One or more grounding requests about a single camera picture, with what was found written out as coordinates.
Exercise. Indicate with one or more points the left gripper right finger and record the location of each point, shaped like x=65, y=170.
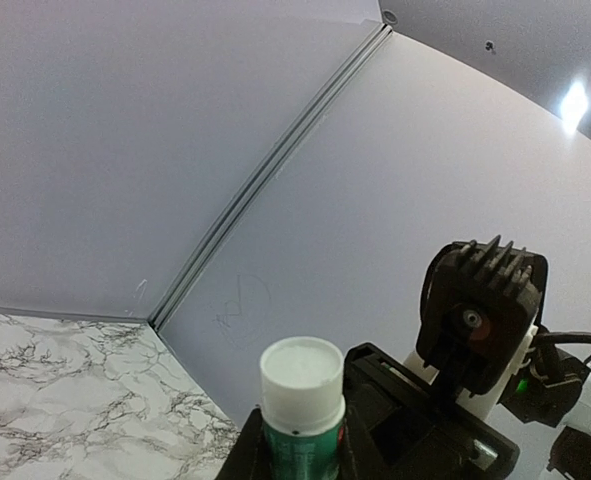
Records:
x=359, y=457

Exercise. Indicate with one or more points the white green glue stick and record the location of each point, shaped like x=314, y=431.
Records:
x=302, y=407

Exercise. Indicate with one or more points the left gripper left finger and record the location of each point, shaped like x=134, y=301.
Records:
x=250, y=457

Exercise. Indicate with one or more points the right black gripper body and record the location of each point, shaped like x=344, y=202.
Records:
x=417, y=436

